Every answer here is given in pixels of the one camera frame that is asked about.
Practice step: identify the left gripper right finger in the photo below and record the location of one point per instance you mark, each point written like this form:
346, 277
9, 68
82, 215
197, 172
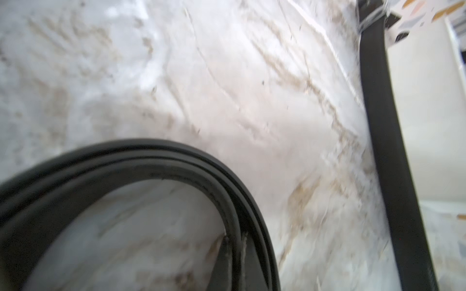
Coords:
253, 277

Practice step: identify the white storage roll organizer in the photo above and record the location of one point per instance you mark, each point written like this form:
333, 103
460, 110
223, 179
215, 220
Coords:
428, 79

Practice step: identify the black belt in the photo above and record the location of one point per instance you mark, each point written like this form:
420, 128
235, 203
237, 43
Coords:
38, 204
408, 237

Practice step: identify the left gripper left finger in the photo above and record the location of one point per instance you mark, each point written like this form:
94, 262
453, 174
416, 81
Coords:
221, 277

